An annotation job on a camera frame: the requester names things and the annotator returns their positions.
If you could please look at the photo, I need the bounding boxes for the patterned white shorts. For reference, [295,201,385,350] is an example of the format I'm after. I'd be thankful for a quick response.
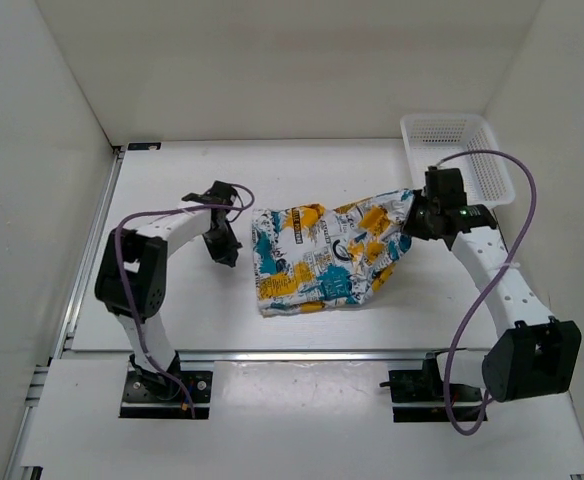
[251,189,415,317]

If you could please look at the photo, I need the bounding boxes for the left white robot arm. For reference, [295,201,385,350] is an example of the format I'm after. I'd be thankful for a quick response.
[94,180,254,406]

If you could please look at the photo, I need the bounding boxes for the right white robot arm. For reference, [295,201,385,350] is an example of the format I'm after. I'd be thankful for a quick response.
[404,167,582,403]

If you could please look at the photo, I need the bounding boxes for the white plastic basket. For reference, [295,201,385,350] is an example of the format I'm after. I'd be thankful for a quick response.
[400,113,516,209]

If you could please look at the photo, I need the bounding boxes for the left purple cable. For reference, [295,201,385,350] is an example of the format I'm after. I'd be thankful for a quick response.
[114,183,256,419]

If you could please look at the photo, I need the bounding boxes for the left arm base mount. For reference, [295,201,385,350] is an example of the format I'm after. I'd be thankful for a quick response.
[119,366,213,420]

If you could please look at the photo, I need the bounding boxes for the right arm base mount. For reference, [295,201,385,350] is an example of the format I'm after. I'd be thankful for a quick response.
[380,368,489,424]

